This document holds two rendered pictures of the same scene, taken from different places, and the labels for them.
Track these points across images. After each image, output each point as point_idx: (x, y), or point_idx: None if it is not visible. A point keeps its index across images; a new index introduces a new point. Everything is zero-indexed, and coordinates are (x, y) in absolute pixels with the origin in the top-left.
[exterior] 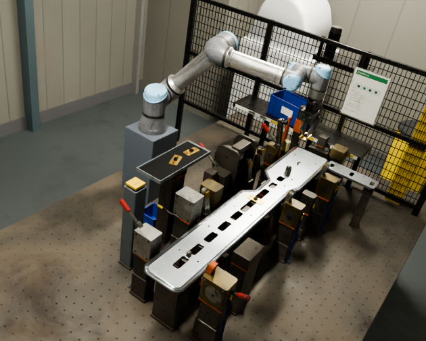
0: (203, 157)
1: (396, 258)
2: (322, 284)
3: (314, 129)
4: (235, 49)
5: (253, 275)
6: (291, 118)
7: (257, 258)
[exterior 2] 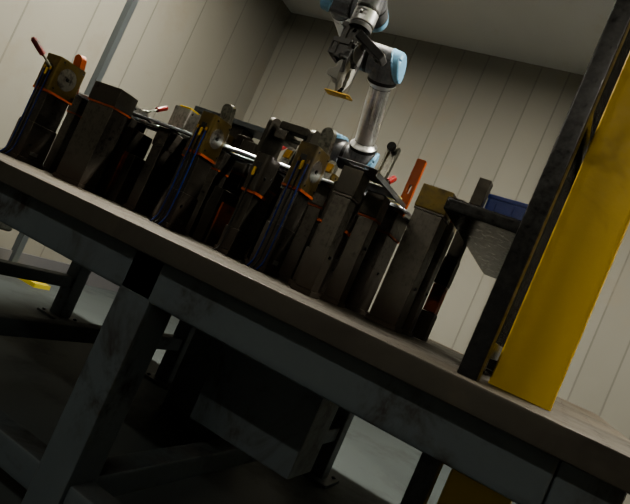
0: (257, 129)
1: (193, 249)
2: (102, 201)
3: (339, 70)
4: (389, 60)
5: (97, 134)
6: (422, 162)
7: (107, 97)
